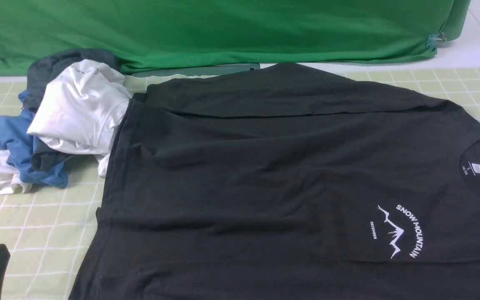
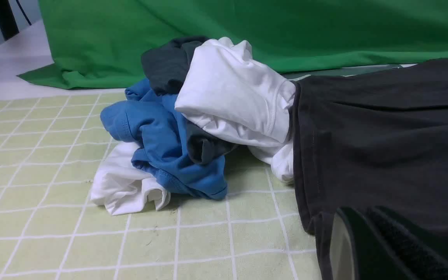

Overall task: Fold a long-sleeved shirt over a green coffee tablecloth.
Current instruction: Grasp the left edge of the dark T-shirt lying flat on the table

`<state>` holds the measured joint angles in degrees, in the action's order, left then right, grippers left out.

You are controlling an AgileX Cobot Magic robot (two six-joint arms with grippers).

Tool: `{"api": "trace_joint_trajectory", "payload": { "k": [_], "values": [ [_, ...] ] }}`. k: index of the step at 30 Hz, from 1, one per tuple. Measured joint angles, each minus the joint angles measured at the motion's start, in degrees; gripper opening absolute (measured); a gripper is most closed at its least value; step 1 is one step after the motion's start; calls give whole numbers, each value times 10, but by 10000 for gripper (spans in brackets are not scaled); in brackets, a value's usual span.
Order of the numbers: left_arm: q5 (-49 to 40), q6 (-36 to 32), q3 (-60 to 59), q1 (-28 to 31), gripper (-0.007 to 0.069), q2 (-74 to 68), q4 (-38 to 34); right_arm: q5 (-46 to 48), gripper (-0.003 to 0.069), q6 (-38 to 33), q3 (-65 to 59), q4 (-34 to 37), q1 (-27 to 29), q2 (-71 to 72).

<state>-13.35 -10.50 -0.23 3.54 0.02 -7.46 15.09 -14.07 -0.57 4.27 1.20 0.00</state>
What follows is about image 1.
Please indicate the dark gray long-sleeved shirt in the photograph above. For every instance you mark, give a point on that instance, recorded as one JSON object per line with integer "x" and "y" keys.
{"x": 288, "y": 183}

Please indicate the white crumpled shirt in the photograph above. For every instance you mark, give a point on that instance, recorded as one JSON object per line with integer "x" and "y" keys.
{"x": 81, "y": 111}

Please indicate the light green checkered mat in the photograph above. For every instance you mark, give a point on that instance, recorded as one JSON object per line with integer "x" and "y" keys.
{"x": 47, "y": 231}

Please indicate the white crumpled cloth under pile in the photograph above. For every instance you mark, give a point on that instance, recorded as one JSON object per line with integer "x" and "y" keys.
{"x": 10, "y": 182}

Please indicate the blue crumpled garment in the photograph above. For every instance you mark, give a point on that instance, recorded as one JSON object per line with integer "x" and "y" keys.
{"x": 34, "y": 161}

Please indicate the dark gray crumpled garment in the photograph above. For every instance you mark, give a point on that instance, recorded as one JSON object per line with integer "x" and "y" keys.
{"x": 44, "y": 70}

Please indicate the green backdrop cloth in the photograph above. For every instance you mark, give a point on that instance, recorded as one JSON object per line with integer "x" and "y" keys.
{"x": 157, "y": 34}

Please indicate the metal binder clip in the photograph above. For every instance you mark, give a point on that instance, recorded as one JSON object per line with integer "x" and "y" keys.
{"x": 436, "y": 40}

